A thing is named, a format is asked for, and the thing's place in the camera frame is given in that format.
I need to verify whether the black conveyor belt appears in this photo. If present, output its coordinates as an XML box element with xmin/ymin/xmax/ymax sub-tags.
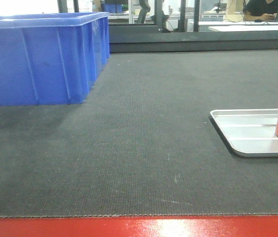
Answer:
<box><xmin>0</xmin><ymin>50</ymin><xmax>278</xmax><ymax>217</ymax></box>

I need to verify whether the blue plastic crate on conveyor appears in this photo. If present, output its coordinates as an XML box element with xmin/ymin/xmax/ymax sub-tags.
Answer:
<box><xmin>0</xmin><ymin>12</ymin><xmax>109</xmax><ymax>106</ymax></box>

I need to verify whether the standing person in background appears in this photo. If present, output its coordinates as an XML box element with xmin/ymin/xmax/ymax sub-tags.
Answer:
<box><xmin>136</xmin><ymin>0</ymin><xmax>151</xmax><ymax>24</ymax></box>

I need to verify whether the silver metal tray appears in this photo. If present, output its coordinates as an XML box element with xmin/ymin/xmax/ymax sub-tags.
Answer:
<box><xmin>210</xmin><ymin>109</ymin><xmax>278</xmax><ymax>158</ymax></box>

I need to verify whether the white desk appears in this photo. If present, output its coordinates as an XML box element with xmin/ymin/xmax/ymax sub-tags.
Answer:
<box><xmin>199</xmin><ymin>21</ymin><xmax>278</xmax><ymax>32</ymax></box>

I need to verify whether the seated person black shirt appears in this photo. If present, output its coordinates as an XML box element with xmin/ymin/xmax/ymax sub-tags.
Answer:
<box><xmin>243</xmin><ymin>0</ymin><xmax>278</xmax><ymax>21</ymax></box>

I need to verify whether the black conveyor rear rail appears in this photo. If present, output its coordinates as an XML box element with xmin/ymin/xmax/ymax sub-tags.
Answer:
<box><xmin>109</xmin><ymin>25</ymin><xmax>278</xmax><ymax>53</ymax></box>

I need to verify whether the red conveyor edge frame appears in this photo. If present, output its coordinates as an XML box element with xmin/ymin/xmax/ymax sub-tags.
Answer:
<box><xmin>0</xmin><ymin>215</ymin><xmax>278</xmax><ymax>237</ymax></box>

